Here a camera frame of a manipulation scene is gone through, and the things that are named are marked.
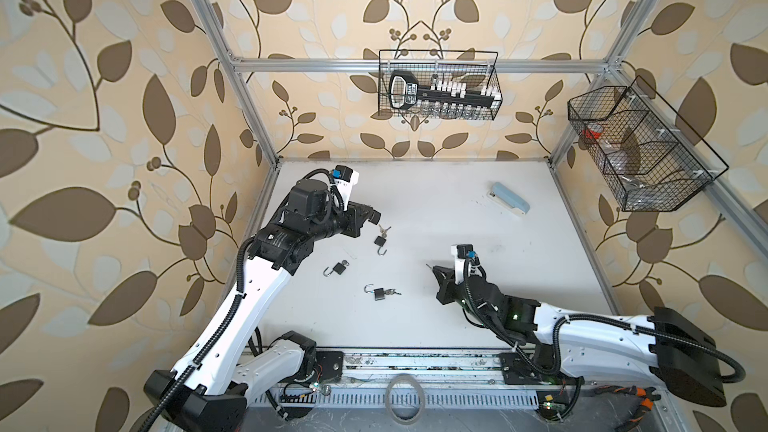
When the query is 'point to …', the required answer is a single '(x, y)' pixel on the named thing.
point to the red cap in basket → (593, 131)
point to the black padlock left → (338, 268)
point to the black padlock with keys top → (381, 240)
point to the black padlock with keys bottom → (379, 293)
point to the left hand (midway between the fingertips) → (374, 208)
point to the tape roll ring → (401, 379)
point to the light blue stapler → (509, 198)
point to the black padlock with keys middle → (435, 269)
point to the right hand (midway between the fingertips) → (433, 273)
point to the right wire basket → (649, 157)
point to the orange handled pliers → (647, 395)
